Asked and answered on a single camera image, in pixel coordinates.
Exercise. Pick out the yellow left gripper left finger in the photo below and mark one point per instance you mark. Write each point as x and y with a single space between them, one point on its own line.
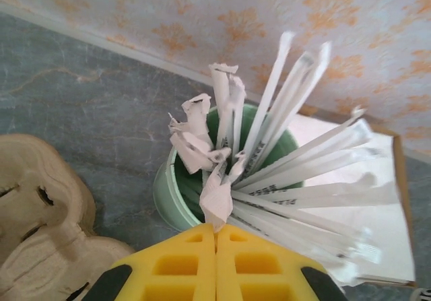
168 270

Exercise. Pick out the brown pulp cup carrier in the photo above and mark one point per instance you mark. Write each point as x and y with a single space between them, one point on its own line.
33 196
88 210

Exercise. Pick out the white napkin stack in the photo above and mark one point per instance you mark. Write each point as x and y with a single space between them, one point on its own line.
397 247

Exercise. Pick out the brown cardboard napkin box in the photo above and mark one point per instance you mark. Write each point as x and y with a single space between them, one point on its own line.
405 193

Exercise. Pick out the green straw holder cup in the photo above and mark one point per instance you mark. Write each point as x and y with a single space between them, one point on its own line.
168 196

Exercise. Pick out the white paper-wrapped straw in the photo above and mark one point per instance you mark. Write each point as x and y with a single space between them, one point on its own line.
296 99
303 149
303 227
188 153
197 119
237 112
269 92
222 95
336 196
215 203
320 169

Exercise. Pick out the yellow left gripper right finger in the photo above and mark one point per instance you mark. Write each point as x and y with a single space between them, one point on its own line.
269 270

